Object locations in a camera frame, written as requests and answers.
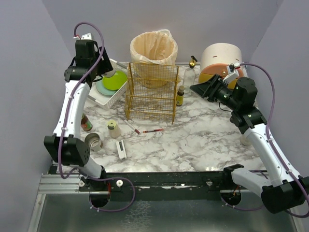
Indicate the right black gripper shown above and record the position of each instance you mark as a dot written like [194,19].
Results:
[211,86]

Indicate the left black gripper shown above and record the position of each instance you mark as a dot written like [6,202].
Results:
[106,62]

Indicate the green fried egg plate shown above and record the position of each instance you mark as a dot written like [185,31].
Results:
[115,82]

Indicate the light blue flower plate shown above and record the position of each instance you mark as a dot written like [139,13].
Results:
[103,90]

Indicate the red sauce bottle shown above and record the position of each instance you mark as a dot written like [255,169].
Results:
[85,123]

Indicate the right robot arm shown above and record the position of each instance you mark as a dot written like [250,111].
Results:
[285,188]

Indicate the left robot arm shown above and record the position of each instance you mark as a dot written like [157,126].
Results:
[65,145]

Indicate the clear glass oil bottle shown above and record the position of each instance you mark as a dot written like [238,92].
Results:
[189,75]

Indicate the small yellow label bottle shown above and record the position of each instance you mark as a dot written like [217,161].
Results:
[180,94]

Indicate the round drawer organizer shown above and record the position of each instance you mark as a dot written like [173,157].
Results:
[215,59]

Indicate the white plastic basket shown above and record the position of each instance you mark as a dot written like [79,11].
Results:
[105,97]

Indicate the bin with plastic bag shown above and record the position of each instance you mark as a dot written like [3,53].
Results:
[155,47]

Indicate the red filled tube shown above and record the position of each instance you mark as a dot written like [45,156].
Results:
[155,130]

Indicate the white bottle black lid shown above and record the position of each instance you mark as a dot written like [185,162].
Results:
[244,141]

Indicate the clear shaker green lid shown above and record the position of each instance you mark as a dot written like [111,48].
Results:
[113,128]

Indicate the white red marker pen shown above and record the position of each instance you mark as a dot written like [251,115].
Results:
[132,127]

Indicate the white rectangular case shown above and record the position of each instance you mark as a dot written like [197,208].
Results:
[121,150]

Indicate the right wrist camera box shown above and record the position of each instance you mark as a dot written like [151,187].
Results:
[232,72]

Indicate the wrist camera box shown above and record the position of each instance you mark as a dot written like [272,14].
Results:
[232,72]
[87,36]

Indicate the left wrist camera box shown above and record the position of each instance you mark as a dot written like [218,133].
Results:
[87,36]

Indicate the gold wire rack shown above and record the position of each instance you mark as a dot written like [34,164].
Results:
[151,92]

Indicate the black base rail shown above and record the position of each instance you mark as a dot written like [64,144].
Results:
[161,186]

